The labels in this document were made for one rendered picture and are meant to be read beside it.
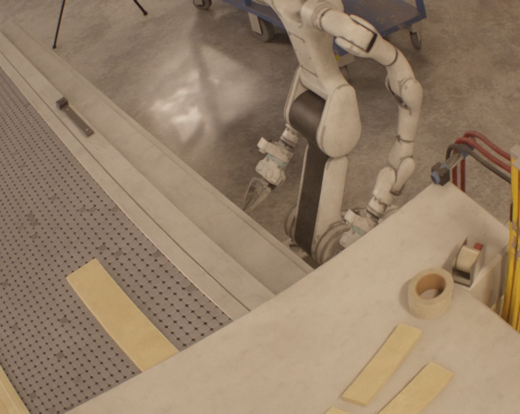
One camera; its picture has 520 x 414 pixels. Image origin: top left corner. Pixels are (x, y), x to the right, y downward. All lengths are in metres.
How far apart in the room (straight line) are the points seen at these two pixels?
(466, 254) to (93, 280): 1.18
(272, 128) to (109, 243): 1.85
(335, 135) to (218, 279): 0.54
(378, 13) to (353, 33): 2.39
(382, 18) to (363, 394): 3.22
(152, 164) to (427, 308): 1.41
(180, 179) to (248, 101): 1.79
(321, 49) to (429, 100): 1.98
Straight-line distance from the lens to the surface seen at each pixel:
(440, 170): 2.20
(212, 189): 2.89
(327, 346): 1.90
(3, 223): 3.06
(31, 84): 3.80
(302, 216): 3.01
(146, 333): 2.45
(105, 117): 3.35
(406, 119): 2.70
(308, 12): 2.49
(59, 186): 3.09
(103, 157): 3.11
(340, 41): 2.43
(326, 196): 2.90
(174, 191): 2.90
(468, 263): 1.95
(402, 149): 2.75
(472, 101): 4.57
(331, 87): 2.70
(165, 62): 5.23
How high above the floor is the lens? 2.65
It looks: 40 degrees down
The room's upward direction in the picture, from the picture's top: 14 degrees counter-clockwise
